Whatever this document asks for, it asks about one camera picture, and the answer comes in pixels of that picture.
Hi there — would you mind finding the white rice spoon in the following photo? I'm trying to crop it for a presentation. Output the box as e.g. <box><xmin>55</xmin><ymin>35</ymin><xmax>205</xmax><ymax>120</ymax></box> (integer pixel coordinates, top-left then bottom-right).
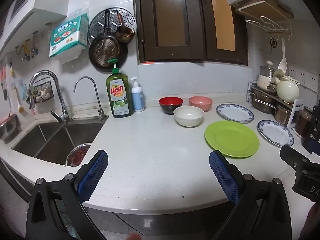
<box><xmin>278</xmin><ymin>39</ymin><xmax>287</xmax><ymax>72</ymax></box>

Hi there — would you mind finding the green paper towel pack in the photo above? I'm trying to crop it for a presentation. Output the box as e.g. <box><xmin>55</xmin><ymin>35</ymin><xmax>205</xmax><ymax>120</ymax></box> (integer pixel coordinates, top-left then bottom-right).
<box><xmin>49</xmin><ymin>13</ymin><xmax>90</xmax><ymax>64</ymax></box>

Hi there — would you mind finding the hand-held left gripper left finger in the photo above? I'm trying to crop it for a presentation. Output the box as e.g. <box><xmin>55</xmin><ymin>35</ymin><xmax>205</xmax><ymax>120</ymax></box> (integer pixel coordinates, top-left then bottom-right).
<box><xmin>26</xmin><ymin>150</ymin><xmax>109</xmax><ymax>240</ymax></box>

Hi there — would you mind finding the dark frying pan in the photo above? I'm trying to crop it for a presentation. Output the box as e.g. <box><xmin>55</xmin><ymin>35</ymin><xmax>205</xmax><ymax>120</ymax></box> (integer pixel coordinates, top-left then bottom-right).
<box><xmin>88</xmin><ymin>9</ymin><xmax>128</xmax><ymax>72</ymax></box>

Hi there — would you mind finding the black wire basket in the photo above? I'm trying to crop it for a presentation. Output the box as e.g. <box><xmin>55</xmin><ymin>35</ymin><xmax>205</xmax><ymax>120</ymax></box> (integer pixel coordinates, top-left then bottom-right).
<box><xmin>26</xmin><ymin>77</ymin><xmax>55</xmax><ymax>104</ymax></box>

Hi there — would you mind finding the small brass saucepan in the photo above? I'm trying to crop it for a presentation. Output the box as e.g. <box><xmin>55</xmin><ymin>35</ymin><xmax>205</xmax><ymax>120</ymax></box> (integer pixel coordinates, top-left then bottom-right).
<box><xmin>115</xmin><ymin>11</ymin><xmax>135</xmax><ymax>43</ymax></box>

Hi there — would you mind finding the cream pot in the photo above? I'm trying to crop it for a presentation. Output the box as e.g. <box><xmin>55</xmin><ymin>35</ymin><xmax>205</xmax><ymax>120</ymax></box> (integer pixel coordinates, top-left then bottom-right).
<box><xmin>257</xmin><ymin>74</ymin><xmax>277</xmax><ymax>94</ymax></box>

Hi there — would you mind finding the pink bowl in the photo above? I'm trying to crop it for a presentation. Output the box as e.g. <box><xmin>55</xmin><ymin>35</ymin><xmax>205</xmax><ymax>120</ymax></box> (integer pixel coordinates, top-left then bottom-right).
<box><xmin>189</xmin><ymin>96</ymin><xmax>213</xmax><ymax>112</ymax></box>

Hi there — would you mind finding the hanging dish brush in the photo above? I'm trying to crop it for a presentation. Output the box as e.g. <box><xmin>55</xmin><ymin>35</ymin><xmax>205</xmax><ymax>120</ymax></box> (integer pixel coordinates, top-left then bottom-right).
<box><xmin>14</xmin><ymin>86</ymin><xmax>25</xmax><ymax>113</ymax></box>

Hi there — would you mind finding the wide steel pan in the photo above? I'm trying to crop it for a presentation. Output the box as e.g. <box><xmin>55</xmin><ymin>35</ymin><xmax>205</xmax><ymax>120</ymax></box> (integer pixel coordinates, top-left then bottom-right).
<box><xmin>250</xmin><ymin>90</ymin><xmax>278</xmax><ymax>114</ymax></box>

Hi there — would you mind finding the black knife block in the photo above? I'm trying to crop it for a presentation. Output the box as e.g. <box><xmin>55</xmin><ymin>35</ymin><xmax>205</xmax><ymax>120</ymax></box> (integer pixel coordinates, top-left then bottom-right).
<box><xmin>301</xmin><ymin>105</ymin><xmax>320</xmax><ymax>154</ymax></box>

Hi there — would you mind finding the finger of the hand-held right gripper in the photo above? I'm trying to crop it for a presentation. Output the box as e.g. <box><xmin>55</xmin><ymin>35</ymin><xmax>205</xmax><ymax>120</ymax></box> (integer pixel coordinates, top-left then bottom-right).
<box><xmin>280</xmin><ymin>145</ymin><xmax>310</xmax><ymax>172</ymax></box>

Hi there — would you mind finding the white wire hanging rack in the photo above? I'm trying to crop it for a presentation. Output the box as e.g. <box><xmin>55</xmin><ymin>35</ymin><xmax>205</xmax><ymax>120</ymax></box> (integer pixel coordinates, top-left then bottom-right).
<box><xmin>245</xmin><ymin>16</ymin><xmax>293</xmax><ymax>42</ymax></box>

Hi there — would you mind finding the white blue pump bottle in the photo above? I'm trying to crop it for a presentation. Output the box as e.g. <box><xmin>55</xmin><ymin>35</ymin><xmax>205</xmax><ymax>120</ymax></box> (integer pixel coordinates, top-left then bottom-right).
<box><xmin>130</xmin><ymin>77</ymin><xmax>145</xmax><ymax>112</ymax></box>

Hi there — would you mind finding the steel kitchen sink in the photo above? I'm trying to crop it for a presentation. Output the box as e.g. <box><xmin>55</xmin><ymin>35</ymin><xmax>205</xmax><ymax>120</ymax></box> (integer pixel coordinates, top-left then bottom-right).
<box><xmin>11</xmin><ymin>121</ymin><xmax>108</xmax><ymax>167</ymax></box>

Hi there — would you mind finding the white bowl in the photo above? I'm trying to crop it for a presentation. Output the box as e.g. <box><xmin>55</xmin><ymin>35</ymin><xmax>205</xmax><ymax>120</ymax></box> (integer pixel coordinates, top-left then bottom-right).
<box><xmin>173</xmin><ymin>106</ymin><xmax>205</xmax><ymax>128</ymax></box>

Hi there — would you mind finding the wooden cutting board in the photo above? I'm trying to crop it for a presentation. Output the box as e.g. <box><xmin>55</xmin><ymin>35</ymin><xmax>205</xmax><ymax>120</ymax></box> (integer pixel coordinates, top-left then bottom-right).
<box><xmin>235</xmin><ymin>0</ymin><xmax>294</xmax><ymax>19</ymax></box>

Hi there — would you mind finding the blue patterned white plate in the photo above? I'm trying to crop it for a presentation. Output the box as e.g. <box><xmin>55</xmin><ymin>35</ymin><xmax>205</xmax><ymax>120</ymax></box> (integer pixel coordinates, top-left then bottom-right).
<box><xmin>216</xmin><ymin>103</ymin><xmax>254</xmax><ymax>124</ymax></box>
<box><xmin>257</xmin><ymin>120</ymin><xmax>294</xmax><ymax>147</ymax></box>

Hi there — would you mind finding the red black bowl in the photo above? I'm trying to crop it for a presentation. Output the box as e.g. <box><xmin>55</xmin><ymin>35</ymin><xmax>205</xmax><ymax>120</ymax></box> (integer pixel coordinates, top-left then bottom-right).
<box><xmin>158</xmin><ymin>96</ymin><xmax>184</xmax><ymax>115</ymax></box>

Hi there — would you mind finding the steel pot with glass lid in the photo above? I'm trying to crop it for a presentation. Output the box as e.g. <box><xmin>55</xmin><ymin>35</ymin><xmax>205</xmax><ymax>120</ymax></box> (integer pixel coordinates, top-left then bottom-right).
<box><xmin>259</xmin><ymin>60</ymin><xmax>275</xmax><ymax>78</ymax></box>

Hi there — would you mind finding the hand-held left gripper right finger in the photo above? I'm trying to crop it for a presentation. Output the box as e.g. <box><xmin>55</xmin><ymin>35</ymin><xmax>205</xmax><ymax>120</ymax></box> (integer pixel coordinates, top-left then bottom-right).
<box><xmin>209</xmin><ymin>150</ymin><xmax>293</xmax><ymax>240</ymax></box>

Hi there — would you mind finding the steel strainer bowl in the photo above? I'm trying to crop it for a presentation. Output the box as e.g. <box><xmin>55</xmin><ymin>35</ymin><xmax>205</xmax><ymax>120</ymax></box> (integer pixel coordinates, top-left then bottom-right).
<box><xmin>66</xmin><ymin>142</ymin><xmax>93</xmax><ymax>167</ymax></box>

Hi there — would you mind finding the green plate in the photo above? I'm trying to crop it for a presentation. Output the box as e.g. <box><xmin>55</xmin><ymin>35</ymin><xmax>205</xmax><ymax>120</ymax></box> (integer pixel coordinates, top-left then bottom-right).
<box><xmin>204</xmin><ymin>120</ymin><xmax>260</xmax><ymax>158</ymax></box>

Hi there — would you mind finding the brown glass jar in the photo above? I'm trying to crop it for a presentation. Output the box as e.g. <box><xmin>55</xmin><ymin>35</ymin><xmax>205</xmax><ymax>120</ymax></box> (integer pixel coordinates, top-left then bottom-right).
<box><xmin>295</xmin><ymin>106</ymin><xmax>313</xmax><ymax>138</ymax></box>

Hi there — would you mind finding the thin steel faucet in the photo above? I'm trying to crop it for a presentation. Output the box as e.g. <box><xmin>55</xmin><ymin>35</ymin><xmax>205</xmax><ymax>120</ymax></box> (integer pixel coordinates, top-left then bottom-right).
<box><xmin>73</xmin><ymin>77</ymin><xmax>105</xmax><ymax>120</ymax></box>

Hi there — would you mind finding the brown window frame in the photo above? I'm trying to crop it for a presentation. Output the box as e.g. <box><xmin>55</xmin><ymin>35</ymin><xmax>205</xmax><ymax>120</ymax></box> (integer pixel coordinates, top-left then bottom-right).
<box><xmin>133</xmin><ymin>0</ymin><xmax>248</xmax><ymax>65</ymax></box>

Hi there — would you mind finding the cream kettle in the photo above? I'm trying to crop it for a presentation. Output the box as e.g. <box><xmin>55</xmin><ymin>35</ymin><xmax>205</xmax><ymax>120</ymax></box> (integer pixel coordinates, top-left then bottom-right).
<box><xmin>274</xmin><ymin>69</ymin><xmax>300</xmax><ymax>103</ymax></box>

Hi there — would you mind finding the green dish soap bottle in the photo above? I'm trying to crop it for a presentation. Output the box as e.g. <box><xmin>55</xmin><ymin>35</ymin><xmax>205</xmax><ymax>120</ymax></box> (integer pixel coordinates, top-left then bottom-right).
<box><xmin>105</xmin><ymin>59</ymin><xmax>134</xmax><ymax>118</ymax></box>

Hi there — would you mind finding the steel pot beside sink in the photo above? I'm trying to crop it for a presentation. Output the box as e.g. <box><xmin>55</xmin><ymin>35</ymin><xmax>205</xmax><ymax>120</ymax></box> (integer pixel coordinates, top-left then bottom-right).
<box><xmin>0</xmin><ymin>114</ymin><xmax>18</xmax><ymax>144</ymax></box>

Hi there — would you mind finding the steel wall hook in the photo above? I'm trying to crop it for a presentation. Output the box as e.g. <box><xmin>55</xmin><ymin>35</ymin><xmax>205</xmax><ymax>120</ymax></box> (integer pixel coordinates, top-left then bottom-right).
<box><xmin>30</xmin><ymin>31</ymin><xmax>39</xmax><ymax>55</ymax></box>

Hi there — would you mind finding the tall steel faucet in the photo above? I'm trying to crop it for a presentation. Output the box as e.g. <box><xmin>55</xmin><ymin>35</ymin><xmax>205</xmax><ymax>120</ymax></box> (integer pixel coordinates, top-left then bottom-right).
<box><xmin>28</xmin><ymin>70</ymin><xmax>72</xmax><ymax>124</ymax></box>

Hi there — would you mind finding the white pot rack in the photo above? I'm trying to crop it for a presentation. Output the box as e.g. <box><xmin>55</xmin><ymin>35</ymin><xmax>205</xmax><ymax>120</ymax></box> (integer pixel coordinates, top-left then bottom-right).
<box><xmin>246</xmin><ymin>79</ymin><xmax>304</xmax><ymax>130</ymax></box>

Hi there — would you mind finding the yellow wall hook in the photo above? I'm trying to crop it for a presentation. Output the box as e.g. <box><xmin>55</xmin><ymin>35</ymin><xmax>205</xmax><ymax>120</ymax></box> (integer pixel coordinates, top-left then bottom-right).
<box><xmin>15</xmin><ymin>39</ymin><xmax>31</xmax><ymax>61</ymax></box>

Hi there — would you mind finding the deep steel pot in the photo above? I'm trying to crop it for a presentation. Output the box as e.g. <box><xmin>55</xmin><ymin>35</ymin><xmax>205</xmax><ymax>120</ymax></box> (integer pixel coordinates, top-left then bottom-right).
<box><xmin>274</xmin><ymin>102</ymin><xmax>299</xmax><ymax>127</ymax></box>

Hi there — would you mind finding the round steel steamer tray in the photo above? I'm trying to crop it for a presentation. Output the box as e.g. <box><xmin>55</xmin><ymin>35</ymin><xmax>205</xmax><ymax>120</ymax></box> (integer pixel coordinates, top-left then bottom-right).
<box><xmin>87</xmin><ymin>7</ymin><xmax>137</xmax><ymax>47</ymax></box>

